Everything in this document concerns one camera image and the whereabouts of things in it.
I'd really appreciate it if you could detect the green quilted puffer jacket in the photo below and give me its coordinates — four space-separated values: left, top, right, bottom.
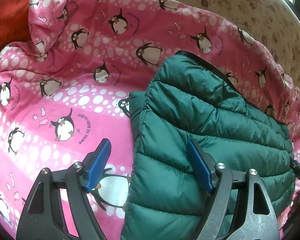
121 51 295 239

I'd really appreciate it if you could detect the pink penguin fleece blanket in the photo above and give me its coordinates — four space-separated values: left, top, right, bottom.
0 0 300 239

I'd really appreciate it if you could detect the floral beige bed sheet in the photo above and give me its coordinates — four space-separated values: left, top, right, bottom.
178 0 300 88

